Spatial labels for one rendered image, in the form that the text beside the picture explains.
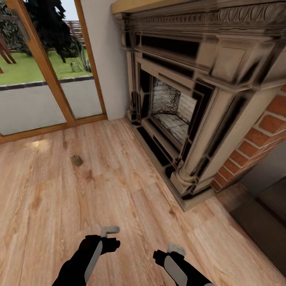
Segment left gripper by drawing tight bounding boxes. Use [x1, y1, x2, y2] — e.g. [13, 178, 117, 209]
[102, 238, 120, 255]

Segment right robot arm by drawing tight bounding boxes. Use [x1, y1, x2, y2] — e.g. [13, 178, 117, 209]
[153, 242, 215, 286]

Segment pillar candle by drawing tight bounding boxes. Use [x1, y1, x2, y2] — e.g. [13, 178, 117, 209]
[71, 155, 83, 166]

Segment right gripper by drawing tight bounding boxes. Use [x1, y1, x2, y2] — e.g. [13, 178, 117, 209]
[153, 250, 168, 268]

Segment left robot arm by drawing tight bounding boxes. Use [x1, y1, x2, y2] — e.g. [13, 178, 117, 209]
[52, 225, 120, 286]

